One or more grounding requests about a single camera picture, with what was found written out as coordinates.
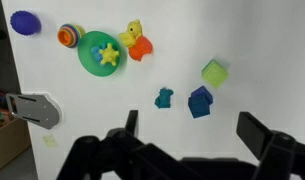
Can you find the yellow bear toy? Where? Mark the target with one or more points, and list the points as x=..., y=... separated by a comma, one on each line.
x=131, y=34

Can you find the rainbow stacking cups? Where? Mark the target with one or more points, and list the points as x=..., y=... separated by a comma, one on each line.
x=68, y=35

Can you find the yellow-green toy block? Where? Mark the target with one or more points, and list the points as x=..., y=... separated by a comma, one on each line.
x=214, y=74

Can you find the green plastic bowl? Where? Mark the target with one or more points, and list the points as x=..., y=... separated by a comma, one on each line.
x=92, y=66

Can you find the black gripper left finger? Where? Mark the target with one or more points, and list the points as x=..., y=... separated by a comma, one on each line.
x=125, y=156

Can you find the brown toy box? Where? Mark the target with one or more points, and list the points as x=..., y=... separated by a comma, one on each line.
x=7, y=143

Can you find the purple spiky ball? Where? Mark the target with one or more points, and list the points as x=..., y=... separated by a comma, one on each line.
x=24, y=22

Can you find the grey metal mounting plate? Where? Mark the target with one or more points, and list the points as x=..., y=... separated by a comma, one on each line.
x=35, y=110

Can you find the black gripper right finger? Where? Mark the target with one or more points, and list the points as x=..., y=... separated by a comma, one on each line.
x=278, y=150

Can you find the teal animal toy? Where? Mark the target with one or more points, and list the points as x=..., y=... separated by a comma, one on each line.
x=163, y=99

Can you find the light blue toy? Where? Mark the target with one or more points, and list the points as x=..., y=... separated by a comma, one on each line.
x=96, y=53

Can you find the yellow spiky toy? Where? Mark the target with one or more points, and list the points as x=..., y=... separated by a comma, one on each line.
x=109, y=54

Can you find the orange animal toy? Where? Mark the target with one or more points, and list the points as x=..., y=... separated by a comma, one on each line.
x=140, y=48

